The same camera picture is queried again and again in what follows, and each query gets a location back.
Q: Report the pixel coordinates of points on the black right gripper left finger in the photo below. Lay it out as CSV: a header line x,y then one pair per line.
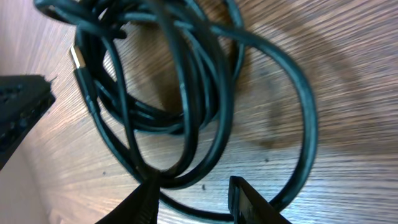
x,y
139,207

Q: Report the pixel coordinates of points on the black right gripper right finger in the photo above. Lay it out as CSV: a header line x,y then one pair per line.
x,y
247,206

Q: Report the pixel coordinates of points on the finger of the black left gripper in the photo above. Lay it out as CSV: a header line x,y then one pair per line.
x,y
24,100

